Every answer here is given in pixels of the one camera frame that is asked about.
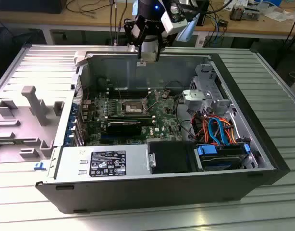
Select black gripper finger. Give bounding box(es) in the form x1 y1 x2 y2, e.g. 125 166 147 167
124 20 148 59
148 21 166 61

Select silver CPU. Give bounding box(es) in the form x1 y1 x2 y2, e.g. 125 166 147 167
140 51 158 63

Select black RAM slot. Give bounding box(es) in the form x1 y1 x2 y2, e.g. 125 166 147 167
106 90 152 93
106 120 155 124
106 116 155 120
106 92 152 96
106 118 155 122
106 94 152 99
106 114 155 118
106 88 152 91

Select CPU socket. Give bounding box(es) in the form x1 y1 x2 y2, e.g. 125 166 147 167
118 97 148 115

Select blue expansion slot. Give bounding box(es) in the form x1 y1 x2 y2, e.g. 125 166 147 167
100 136 129 142

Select black upright box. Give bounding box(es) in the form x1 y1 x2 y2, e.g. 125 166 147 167
197 0 210 26

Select silver drive cage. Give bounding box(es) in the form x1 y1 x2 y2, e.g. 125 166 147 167
189 63 236 115

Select green motherboard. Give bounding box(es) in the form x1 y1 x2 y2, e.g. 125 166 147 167
83 88 188 146

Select copper coil heatsink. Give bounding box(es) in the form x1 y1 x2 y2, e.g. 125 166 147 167
229 6 245 22

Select white cartons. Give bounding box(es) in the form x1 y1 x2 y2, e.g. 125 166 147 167
223 0 249 11

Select black graphics card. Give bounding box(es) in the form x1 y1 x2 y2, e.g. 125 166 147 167
105 120 143 136

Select wooden bench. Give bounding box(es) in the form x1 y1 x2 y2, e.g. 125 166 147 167
0 0 295 40

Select grey device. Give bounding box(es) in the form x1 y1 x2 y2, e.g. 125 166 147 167
242 6 261 20

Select black monitor box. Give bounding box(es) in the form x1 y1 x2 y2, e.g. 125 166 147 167
0 0 64 14

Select hard disk in blue carrier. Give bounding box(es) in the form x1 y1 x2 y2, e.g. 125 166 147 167
197 143 251 172

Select white papers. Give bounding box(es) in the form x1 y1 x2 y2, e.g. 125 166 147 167
262 6 295 24

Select grey parts rack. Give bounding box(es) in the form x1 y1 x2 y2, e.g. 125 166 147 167
0 85 65 164

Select silver power supply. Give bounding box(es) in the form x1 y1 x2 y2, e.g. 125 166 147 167
48 144 150 180

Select black PC case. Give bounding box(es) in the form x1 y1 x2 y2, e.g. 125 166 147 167
35 44 290 214

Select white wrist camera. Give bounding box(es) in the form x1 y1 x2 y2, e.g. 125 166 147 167
160 0 188 34

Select black cable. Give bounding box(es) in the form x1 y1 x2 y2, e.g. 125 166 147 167
175 95 197 141
163 80 184 90

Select silver round-embossed bracket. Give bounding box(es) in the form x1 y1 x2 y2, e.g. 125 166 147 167
182 89 212 113

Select orange wire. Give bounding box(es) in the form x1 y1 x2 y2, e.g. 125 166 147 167
191 115 212 143
219 117 237 144

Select blue wire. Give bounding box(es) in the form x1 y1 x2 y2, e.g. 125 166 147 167
208 116 229 146

